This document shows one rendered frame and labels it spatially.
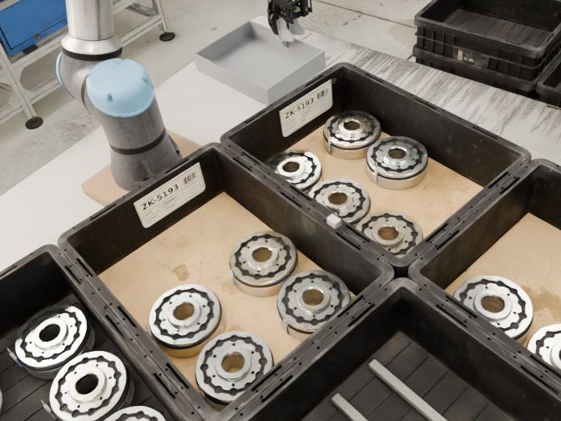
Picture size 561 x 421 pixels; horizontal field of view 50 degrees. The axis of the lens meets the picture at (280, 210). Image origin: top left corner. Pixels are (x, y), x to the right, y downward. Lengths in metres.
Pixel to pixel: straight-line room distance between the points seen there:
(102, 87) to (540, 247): 0.79
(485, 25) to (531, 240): 1.26
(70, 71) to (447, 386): 0.90
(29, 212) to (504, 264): 0.94
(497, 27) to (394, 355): 1.48
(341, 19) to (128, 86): 2.15
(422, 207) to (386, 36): 2.09
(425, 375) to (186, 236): 0.43
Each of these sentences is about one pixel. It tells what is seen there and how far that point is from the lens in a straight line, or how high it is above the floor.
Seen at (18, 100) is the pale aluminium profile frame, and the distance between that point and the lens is 2.85.
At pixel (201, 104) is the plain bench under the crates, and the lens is 1.49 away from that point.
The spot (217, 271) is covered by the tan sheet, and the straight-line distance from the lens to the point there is 0.93.
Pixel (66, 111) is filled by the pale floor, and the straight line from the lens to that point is 2.94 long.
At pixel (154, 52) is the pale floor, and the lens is 3.18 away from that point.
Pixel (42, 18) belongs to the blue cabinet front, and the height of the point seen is 0.40.
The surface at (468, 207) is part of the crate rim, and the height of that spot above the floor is 0.93.
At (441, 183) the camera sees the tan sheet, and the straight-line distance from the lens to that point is 1.04.
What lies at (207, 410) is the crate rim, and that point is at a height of 0.93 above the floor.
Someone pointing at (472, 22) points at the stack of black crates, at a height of 0.49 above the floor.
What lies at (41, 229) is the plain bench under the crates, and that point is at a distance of 1.31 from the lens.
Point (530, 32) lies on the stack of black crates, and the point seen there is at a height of 0.49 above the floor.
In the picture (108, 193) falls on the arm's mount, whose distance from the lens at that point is 1.28.
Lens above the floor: 1.55
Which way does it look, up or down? 46 degrees down
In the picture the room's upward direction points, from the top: 9 degrees counter-clockwise
